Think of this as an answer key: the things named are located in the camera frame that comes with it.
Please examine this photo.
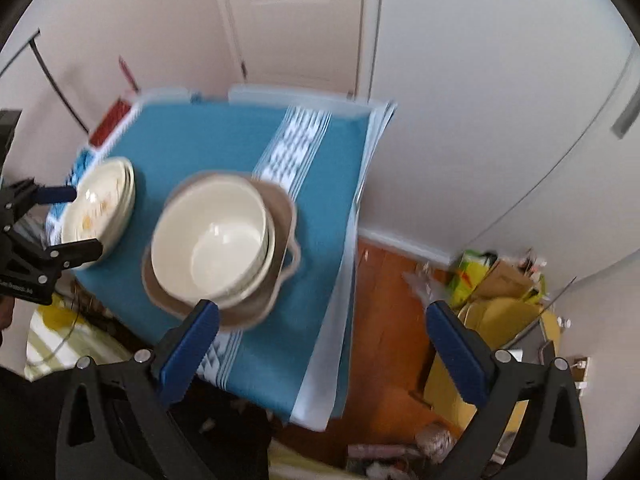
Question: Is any white duck pattern plate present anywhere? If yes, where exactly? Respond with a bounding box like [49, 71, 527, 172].
[61, 157, 136, 261]

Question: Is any black clothes rack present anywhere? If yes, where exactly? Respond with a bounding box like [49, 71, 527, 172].
[0, 29, 90, 134]

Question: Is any white entrance door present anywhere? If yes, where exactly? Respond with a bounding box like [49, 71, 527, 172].
[217, 0, 381, 96]

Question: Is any yellow chair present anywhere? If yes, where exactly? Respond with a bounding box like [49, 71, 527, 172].
[423, 298, 561, 429]

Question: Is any white wardrobe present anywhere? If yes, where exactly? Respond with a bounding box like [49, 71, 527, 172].
[361, 0, 639, 284]

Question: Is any white ceramic bowl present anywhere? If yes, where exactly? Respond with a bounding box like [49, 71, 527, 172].
[150, 174, 269, 306]

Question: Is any pink handled mop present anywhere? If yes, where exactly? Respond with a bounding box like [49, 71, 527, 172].
[118, 56, 140, 94]

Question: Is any cream yellow bowl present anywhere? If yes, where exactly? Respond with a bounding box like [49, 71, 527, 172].
[216, 212, 277, 310]

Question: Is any teal patterned tablecloth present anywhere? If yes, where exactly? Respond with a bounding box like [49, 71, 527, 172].
[46, 98, 396, 431]

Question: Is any pink square handled dish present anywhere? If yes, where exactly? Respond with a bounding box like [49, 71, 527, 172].
[141, 171, 302, 333]

